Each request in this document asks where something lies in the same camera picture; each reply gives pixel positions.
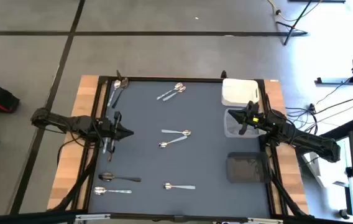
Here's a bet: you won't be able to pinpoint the black floor beam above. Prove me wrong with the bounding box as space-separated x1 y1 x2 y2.
319 117 353 140

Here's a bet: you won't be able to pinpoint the clear plastic bin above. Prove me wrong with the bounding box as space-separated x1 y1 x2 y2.
224 108 267 138

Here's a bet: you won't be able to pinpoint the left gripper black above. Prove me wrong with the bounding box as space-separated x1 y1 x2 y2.
99 111 135 154

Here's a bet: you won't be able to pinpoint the black rig crossbar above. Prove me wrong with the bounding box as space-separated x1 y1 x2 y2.
0 210 353 224

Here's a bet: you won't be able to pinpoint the plain silver spoon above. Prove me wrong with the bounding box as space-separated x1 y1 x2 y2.
162 86 187 102
156 82 184 101
158 135 189 149
160 129 192 137

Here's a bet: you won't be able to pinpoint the black aluminium table frame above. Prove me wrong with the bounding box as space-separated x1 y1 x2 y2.
47 74 309 218

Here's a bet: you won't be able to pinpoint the black stand foot bar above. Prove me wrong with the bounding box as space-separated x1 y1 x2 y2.
314 77 353 85

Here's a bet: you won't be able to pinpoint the black floor cable bundle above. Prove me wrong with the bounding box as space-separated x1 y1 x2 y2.
285 104 320 134

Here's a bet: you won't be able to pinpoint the white box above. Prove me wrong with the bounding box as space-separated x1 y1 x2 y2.
300 146 350 189

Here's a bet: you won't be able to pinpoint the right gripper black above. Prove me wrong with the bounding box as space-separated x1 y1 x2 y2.
227 100 269 136

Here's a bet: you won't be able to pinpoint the yellow power cable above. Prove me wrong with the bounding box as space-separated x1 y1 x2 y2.
266 0 324 23

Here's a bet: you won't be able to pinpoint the blue-grey table mat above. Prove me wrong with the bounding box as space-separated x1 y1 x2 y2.
88 80 272 218

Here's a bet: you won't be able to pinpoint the black tripod stand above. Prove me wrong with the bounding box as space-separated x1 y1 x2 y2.
275 0 309 47

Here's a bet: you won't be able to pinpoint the black plastic bin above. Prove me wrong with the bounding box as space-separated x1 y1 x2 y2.
226 151 272 184

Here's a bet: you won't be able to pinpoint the white plastic bin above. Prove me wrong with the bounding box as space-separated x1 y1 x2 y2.
221 78 260 108

